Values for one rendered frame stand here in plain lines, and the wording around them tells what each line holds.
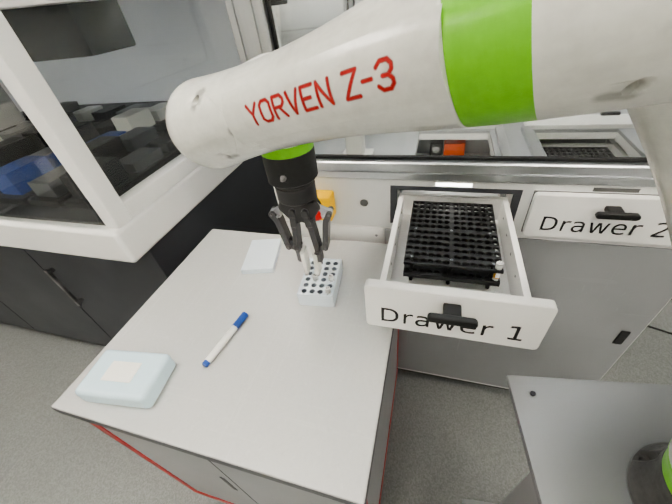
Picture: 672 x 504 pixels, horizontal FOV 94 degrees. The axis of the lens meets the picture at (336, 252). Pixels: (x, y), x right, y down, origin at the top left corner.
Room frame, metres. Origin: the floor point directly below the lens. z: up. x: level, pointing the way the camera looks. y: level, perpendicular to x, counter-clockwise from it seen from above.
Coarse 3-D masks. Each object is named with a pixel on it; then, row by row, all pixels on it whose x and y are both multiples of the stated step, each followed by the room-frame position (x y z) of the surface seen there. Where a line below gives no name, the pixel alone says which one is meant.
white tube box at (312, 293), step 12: (312, 264) 0.59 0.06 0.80; (324, 264) 0.58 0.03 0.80; (336, 264) 0.58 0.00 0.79; (324, 276) 0.54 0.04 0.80; (336, 276) 0.53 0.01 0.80; (300, 288) 0.51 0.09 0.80; (312, 288) 0.50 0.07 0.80; (324, 288) 0.50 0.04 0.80; (336, 288) 0.51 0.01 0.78; (300, 300) 0.49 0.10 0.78; (312, 300) 0.48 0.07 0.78; (324, 300) 0.47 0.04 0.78
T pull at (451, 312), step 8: (448, 304) 0.32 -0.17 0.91; (456, 304) 0.31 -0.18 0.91; (432, 312) 0.30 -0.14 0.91; (448, 312) 0.30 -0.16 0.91; (456, 312) 0.30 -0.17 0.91; (432, 320) 0.29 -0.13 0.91; (440, 320) 0.29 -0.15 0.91; (448, 320) 0.29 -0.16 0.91; (456, 320) 0.28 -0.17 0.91; (464, 320) 0.28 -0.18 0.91; (472, 320) 0.28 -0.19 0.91
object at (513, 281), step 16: (400, 192) 0.74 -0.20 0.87; (400, 208) 0.63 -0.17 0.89; (496, 208) 0.61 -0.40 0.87; (400, 224) 0.62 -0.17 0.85; (496, 224) 0.59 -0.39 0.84; (512, 224) 0.51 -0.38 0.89; (400, 240) 0.58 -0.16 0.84; (512, 240) 0.46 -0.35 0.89; (400, 256) 0.53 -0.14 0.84; (496, 256) 0.48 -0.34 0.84; (512, 256) 0.43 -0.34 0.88; (384, 272) 0.42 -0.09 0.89; (400, 272) 0.48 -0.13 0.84; (512, 272) 0.40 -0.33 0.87; (464, 288) 0.41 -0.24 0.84; (480, 288) 0.40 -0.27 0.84; (496, 288) 0.39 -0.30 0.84; (512, 288) 0.38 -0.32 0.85; (528, 288) 0.34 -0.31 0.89
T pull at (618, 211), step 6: (606, 210) 0.50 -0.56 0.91; (612, 210) 0.49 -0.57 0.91; (618, 210) 0.49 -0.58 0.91; (600, 216) 0.48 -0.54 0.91; (606, 216) 0.48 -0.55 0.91; (612, 216) 0.48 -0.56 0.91; (618, 216) 0.47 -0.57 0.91; (624, 216) 0.47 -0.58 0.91; (630, 216) 0.47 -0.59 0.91; (636, 216) 0.46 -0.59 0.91
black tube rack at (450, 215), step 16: (416, 208) 0.61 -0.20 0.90; (432, 208) 0.61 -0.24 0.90; (448, 208) 0.60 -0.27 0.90; (464, 208) 0.59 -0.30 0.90; (480, 208) 0.58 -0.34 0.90; (416, 224) 0.55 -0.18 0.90; (432, 224) 0.54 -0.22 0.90; (448, 224) 0.53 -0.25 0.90; (464, 224) 0.56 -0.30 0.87; (480, 224) 0.52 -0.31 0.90; (416, 240) 0.50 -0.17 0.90; (432, 240) 0.49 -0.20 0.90; (448, 240) 0.51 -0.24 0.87; (464, 240) 0.48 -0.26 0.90; (480, 240) 0.47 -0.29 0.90; (496, 240) 0.46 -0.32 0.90; (416, 256) 0.45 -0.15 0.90; (432, 256) 0.47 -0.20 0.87; (448, 256) 0.44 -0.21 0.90; (464, 256) 0.43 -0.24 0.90; (480, 256) 0.42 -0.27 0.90; (416, 272) 0.43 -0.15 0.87; (432, 272) 0.43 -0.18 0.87; (448, 272) 0.42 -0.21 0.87; (464, 272) 0.42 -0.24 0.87; (480, 272) 0.41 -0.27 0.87
